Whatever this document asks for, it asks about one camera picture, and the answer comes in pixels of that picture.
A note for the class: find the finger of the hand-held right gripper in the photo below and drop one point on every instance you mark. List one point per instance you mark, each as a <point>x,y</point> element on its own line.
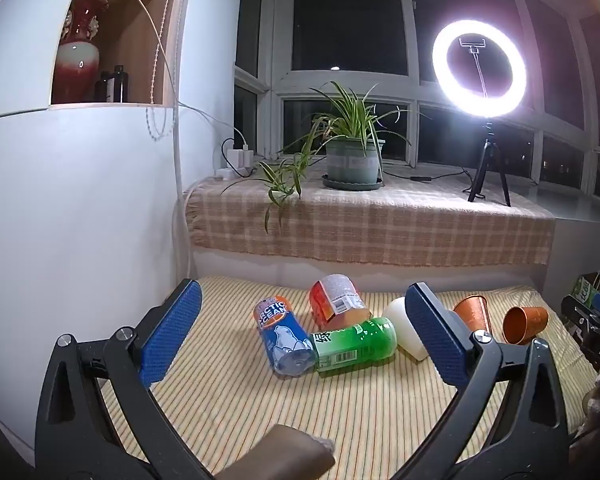
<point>577,312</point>

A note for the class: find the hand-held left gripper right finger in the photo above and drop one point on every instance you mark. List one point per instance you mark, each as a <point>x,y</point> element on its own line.
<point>435,335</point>

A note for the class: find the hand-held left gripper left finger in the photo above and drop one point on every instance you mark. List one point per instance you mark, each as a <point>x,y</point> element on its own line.
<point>172,332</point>

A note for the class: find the white plastic cup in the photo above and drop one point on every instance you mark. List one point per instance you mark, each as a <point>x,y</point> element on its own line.
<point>405,325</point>

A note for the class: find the copper metal cup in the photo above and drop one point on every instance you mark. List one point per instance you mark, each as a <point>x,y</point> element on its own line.
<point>525,322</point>
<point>474,312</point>

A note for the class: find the green printed cup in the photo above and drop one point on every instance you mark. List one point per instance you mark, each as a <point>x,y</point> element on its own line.
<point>360,345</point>

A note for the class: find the orange cup with white label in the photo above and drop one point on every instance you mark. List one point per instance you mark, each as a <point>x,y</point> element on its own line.
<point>337,297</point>

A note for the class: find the blue printed cup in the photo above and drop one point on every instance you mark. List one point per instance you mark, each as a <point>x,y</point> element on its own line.
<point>284,337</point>

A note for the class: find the green printed box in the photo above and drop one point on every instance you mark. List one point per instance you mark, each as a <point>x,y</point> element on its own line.
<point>586,290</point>

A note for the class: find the checked beige cloth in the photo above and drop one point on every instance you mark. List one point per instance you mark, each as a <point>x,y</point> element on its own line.
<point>370,225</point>

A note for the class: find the yellow striped mat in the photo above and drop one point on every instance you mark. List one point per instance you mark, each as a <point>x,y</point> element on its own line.
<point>280,410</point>

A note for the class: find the brown cloth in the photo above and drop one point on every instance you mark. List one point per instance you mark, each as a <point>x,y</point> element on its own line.
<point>280,455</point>

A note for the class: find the white power strip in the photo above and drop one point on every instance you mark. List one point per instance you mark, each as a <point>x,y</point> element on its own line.
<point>225,174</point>

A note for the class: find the green pot saucer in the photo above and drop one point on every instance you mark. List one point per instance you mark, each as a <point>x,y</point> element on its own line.
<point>352,186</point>

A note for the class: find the black tripod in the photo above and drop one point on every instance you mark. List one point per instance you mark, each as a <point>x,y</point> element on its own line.
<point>489,157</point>

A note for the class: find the white charger plug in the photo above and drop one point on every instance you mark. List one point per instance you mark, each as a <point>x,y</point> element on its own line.
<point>235,157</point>
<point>247,158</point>

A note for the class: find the grey-green flower pot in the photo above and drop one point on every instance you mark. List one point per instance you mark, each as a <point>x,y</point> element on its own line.
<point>352,162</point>

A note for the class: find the spider plant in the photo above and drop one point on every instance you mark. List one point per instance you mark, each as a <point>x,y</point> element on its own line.
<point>347,117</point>

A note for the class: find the dark glass bottle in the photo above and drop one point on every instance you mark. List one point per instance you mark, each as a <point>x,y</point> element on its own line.
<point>119,85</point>
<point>103,87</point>

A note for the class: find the red and white vase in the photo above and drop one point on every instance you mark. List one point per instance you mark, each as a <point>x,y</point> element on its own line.
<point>77,67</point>

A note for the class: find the phone holder clamp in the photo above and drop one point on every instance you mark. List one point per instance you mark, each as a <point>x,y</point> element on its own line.
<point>474,45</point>

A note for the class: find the white window frame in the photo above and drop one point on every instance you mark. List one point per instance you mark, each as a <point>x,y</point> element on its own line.
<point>275,80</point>

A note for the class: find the wooden wall shelf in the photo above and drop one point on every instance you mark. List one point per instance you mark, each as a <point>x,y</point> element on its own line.
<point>130,35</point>

